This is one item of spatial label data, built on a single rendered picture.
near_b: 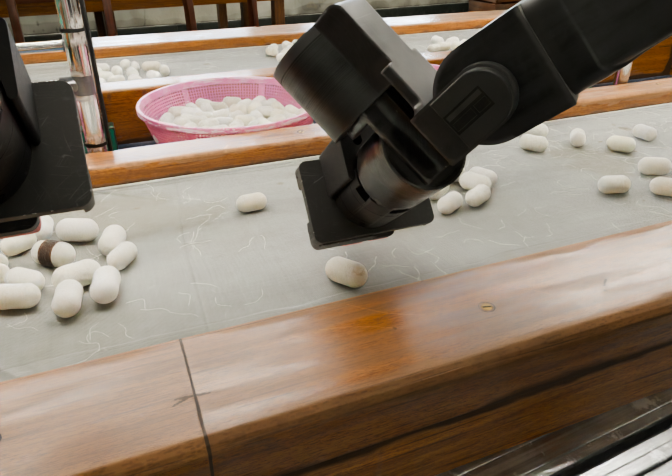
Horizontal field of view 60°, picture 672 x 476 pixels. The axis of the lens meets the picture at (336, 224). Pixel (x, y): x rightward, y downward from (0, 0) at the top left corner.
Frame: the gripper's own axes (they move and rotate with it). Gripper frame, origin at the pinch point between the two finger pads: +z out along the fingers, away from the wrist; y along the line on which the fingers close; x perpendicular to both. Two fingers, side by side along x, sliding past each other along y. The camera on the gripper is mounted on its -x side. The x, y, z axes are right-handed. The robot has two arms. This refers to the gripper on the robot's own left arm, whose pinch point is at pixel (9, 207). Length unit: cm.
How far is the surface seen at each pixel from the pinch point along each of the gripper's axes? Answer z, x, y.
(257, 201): 18.8, -2.4, -18.9
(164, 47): 80, -54, -20
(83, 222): 18.3, -3.1, -2.6
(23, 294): 11.2, 3.6, 1.9
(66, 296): 9.5, 4.6, -1.1
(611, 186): 11, 4, -55
